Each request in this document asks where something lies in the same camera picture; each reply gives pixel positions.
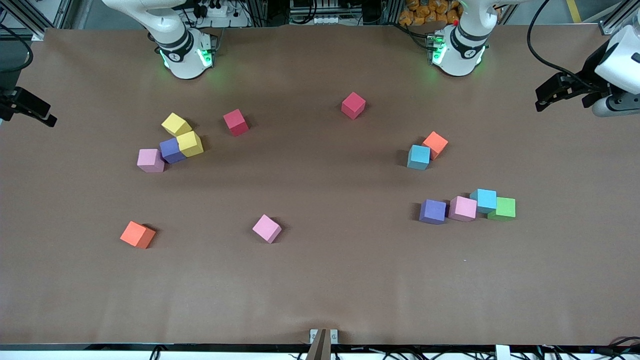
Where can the white power strip with plugs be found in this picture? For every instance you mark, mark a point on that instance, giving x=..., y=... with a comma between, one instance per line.
x=220, y=11

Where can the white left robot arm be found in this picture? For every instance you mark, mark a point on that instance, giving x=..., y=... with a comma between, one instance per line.
x=460, y=55

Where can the pink foam cube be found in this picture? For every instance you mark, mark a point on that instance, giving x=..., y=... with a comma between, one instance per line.
x=462, y=208
x=267, y=228
x=150, y=160

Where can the yellow foam cube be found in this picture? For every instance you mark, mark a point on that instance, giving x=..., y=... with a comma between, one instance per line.
x=190, y=144
x=175, y=124

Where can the bag of orange fruit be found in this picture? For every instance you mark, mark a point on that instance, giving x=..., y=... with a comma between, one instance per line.
x=425, y=12

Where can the white edge bracket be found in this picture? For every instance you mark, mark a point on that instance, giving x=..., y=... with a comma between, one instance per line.
x=502, y=352

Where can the purple foam cube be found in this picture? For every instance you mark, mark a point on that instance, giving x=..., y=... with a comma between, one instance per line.
x=170, y=150
x=433, y=211

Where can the orange foam cube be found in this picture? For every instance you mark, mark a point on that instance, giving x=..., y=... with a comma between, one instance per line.
x=437, y=143
x=138, y=234

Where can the red foam cube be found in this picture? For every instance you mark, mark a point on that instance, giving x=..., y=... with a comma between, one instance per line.
x=235, y=122
x=353, y=105

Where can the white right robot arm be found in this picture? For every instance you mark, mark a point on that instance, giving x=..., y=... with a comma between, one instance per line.
x=185, y=60

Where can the brown tapered post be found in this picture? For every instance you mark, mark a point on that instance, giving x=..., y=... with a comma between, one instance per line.
x=320, y=350

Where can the blue foam cube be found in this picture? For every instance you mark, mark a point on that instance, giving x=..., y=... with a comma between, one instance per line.
x=418, y=157
x=484, y=199

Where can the green foam cube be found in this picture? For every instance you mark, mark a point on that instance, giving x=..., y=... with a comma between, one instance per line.
x=504, y=208

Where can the grey metal bracket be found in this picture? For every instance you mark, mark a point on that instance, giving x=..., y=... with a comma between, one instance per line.
x=313, y=337

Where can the long white power strip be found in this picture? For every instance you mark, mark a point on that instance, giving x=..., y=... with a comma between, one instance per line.
x=320, y=20

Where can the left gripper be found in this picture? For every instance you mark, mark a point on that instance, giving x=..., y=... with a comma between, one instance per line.
x=591, y=70

